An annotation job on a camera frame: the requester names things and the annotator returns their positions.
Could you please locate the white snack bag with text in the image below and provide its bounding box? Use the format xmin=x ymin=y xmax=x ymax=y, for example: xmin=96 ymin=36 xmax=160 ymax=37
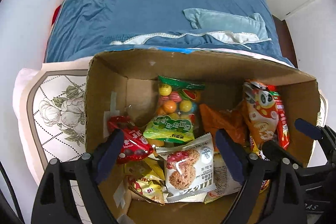
xmin=204 ymin=153 xmax=242 ymax=204

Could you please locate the long red snack packet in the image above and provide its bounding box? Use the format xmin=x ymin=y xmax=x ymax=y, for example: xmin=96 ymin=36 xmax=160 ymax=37
xmin=268 ymin=85 xmax=290 ymax=150

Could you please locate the green gumball candy bag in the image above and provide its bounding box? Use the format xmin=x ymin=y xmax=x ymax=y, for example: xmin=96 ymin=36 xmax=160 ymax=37
xmin=143 ymin=76 xmax=205 ymax=144

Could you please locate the white patterned bed quilt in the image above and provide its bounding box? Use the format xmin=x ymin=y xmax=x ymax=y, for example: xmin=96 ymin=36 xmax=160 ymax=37
xmin=12 ymin=60 xmax=93 ymax=224

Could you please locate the red candy wrapper bag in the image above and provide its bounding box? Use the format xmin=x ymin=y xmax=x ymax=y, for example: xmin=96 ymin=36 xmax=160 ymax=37
xmin=107 ymin=116 xmax=154 ymax=164

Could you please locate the yellow red chips bag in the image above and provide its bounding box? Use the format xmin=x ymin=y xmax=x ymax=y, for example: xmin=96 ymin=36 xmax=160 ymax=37
xmin=124 ymin=157 xmax=165 ymax=205

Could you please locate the black cable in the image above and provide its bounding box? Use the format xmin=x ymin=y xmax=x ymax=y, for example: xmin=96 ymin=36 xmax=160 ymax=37
xmin=0 ymin=159 xmax=26 ymax=224

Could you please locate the blue bed blanket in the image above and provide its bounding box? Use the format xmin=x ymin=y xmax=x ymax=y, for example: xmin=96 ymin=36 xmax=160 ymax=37
xmin=45 ymin=0 xmax=288 ymax=63

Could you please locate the orange snack bag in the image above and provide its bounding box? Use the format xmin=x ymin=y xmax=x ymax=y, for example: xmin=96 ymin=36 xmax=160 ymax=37
xmin=199 ymin=104 xmax=248 ymax=153

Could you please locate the cardboard milk carton box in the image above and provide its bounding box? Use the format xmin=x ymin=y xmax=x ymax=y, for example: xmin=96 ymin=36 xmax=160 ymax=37
xmin=85 ymin=49 xmax=320 ymax=223

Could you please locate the cookie snack white packet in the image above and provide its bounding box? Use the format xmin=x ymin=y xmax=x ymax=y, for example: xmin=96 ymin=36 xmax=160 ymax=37
xmin=156 ymin=133 xmax=216 ymax=203

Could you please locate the orange cartoon snack packet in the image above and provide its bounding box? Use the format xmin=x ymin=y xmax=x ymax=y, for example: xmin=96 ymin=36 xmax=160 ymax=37
xmin=243 ymin=80 xmax=279 ymax=149

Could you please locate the light blue pillowcase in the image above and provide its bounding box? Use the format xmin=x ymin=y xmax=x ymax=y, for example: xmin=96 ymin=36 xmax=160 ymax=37
xmin=183 ymin=8 xmax=272 ymax=44

